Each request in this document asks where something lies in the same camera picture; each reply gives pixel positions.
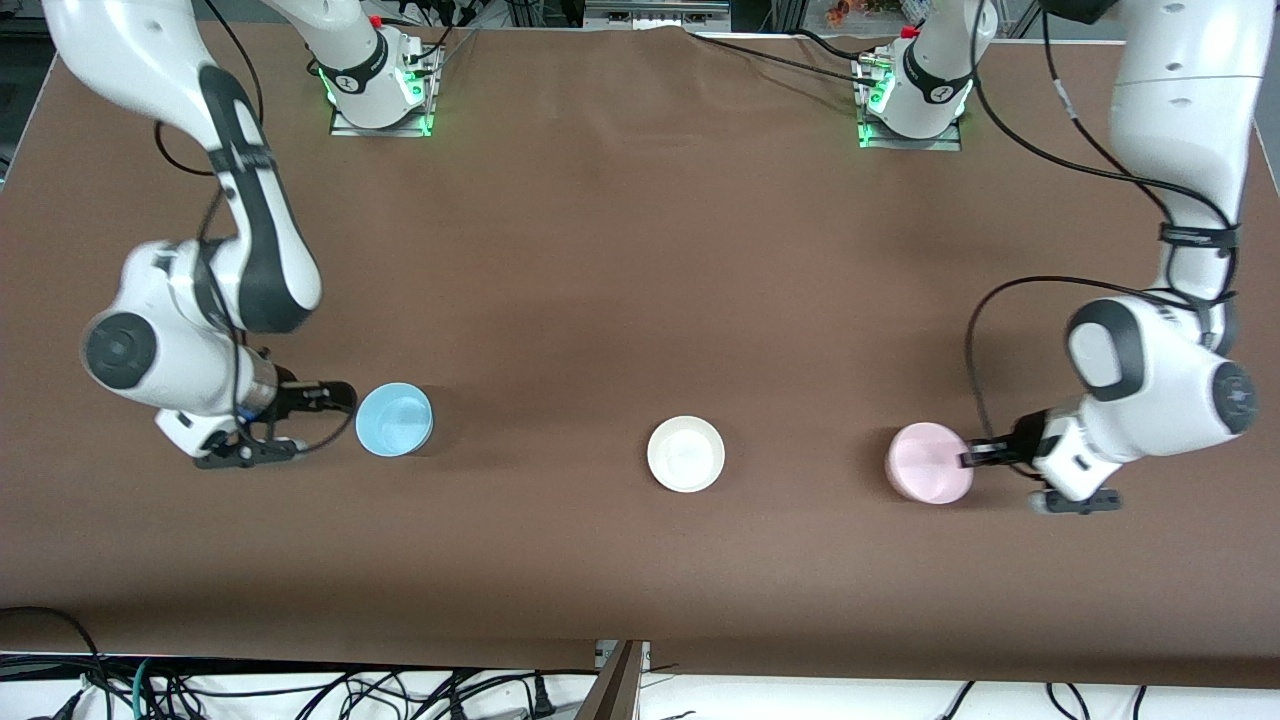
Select blue bowl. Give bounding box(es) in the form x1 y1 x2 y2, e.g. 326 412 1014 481
356 382 435 458

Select short black base cable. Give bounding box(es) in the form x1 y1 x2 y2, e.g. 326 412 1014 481
795 28 881 63

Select pink bowl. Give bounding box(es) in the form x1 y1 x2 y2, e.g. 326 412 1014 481
886 422 974 504

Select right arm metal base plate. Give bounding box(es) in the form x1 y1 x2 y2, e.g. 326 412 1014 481
330 98 434 138

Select aluminium profile bar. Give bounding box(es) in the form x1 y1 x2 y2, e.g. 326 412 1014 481
575 640 651 720

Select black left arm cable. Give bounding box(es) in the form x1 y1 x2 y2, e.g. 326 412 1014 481
963 0 1243 446

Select black looped floor cable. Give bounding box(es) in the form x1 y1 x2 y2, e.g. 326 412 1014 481
0 605 109 720

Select orange background objects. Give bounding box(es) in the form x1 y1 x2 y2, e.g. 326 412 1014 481
825 0 903 27

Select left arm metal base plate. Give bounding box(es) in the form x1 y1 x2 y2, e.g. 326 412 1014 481
858 118 963 152

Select brown table cover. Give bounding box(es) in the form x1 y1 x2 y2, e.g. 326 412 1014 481
0 25 1280 689

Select white bowl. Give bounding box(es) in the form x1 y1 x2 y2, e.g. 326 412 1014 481
647 416 726 494

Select grey metal frame rail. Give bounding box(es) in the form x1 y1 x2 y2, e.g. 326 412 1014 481
583 0 733 31

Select long black base cable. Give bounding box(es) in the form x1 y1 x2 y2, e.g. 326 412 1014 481
690 30 886 89

